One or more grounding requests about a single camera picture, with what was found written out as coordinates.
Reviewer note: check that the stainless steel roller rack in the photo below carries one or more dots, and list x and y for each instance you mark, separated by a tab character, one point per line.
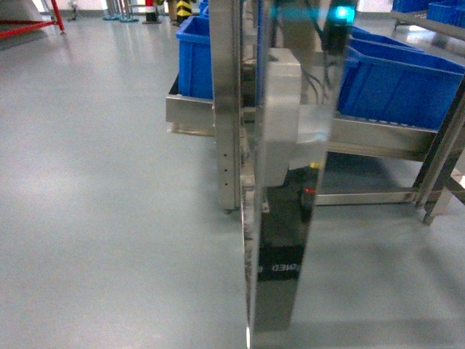
336	210

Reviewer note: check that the blue crate behind left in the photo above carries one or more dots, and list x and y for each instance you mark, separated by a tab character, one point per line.
195	76

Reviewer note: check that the yellow black striped bollard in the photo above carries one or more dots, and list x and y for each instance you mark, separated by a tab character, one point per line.
183	10

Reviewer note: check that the large blue plastic crate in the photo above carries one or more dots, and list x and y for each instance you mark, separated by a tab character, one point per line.
387	80

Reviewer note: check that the red metal frame table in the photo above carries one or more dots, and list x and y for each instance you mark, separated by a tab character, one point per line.
21	17

